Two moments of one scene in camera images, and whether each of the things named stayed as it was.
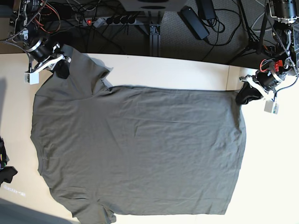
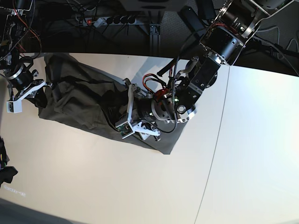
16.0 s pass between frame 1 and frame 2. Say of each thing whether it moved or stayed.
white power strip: stayed
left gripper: moved
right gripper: moved
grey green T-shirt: moved
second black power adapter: stayed
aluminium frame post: stayed
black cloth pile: stayed
